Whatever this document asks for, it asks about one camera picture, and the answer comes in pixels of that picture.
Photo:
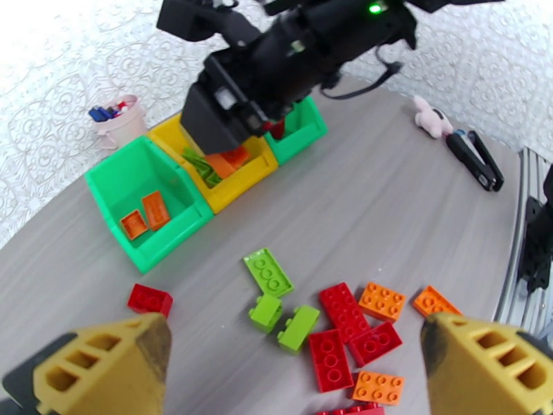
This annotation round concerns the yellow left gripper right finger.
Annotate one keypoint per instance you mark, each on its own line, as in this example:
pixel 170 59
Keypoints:
pixel 484 370

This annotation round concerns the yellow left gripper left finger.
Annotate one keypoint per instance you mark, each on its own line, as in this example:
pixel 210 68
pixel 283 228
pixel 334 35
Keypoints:
pixel 108 366

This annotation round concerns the small red lego brick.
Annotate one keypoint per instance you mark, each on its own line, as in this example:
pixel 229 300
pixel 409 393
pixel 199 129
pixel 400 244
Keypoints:
pixel 149 299

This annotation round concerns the orange lego brick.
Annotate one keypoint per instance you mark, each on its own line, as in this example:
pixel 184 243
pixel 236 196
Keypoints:
pixel 136 224
pixel 378 387
pixel 432 300
pixel 224 164
pixel 382 301
pixel 155 209

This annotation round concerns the lime green lego brick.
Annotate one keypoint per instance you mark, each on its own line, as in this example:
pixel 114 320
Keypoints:
pixel 194 159
pixel 212 179
pixel 268 271
pixel 298 327
pixel 265 312

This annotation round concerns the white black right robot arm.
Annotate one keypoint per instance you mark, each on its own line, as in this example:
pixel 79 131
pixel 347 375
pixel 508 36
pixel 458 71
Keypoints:
pixel 540 245

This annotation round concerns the green plastic bin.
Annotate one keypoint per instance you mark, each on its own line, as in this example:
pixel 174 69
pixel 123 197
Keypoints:
pixel 142 254
pixel 302 133

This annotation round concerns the yellow plastic bin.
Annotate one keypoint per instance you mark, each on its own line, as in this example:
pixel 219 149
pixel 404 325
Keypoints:
pixel 242 184

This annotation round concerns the pink plush toy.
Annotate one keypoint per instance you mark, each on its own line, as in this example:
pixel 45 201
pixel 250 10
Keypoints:
pixel 427 120

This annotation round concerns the red marker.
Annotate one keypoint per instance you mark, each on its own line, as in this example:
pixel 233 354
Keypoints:
pixel 122 106

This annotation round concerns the pink cup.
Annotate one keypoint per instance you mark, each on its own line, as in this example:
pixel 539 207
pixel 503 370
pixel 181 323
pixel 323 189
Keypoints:
pixel 125 128

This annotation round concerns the blue marker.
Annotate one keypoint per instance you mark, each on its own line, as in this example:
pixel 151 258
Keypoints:
pixel 98 113

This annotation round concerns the black hand tool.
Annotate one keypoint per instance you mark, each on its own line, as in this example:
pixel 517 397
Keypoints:
pixel 475 158

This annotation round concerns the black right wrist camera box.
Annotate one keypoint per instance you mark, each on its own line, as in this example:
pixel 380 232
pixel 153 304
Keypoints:
pixel 194 20

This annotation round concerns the aluminium mounting rail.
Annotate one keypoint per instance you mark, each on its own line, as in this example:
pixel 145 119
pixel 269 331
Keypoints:
pixel 514 275

